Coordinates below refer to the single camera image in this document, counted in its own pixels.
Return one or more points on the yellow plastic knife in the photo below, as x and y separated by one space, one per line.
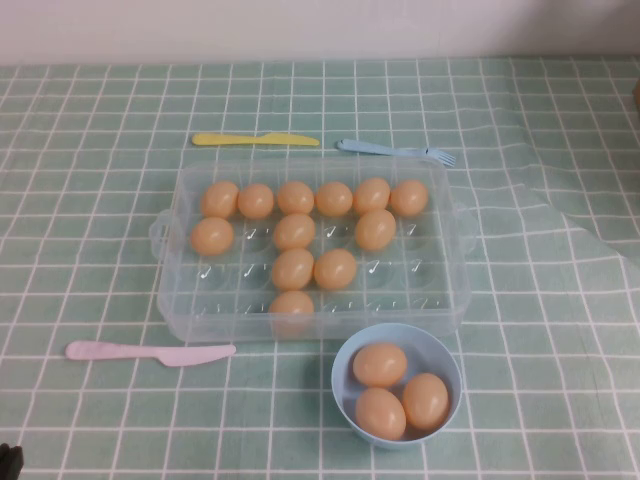
250 140

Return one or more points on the light blue bowl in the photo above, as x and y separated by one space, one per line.
345 395

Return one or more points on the green checked tablecloth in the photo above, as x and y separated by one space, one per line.
100 250

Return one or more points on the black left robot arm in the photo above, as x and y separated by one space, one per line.
10 462

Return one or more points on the light blue plastic fork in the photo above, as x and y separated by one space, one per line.
380 149

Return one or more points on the orange plastic egg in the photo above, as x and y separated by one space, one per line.
291 303
255 201
292 269
380 365
294 232
371 196
295 198
375 230
380 414
212 236
334 199
220 199
409 198
426 402
335 269

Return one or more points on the transparent plastic egg box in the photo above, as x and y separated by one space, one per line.
425 280

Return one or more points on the pink plastic knife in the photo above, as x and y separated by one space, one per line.
150 353

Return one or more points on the brown object at table edge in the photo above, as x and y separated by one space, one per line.
636 94

